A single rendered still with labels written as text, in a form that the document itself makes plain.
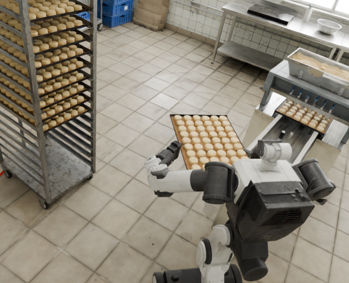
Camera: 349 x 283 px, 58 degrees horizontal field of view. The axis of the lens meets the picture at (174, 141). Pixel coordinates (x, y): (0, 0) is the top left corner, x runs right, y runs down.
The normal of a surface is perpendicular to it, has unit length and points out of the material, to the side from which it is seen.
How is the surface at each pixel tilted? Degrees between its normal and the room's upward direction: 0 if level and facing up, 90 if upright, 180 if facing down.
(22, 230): 0
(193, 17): 90
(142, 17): 67
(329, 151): 90
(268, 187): 1
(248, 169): 1
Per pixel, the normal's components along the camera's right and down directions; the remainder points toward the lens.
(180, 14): -0.48, 0.49
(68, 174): 0.16, -0.76
